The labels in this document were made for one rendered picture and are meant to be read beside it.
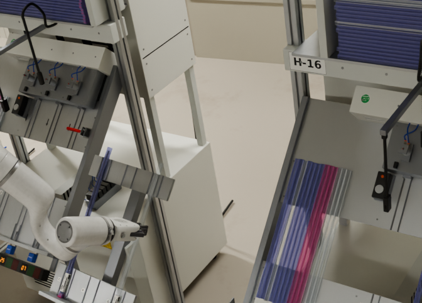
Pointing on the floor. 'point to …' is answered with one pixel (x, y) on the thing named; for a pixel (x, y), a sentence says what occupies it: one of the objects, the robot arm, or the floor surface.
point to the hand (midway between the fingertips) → (139, 229)
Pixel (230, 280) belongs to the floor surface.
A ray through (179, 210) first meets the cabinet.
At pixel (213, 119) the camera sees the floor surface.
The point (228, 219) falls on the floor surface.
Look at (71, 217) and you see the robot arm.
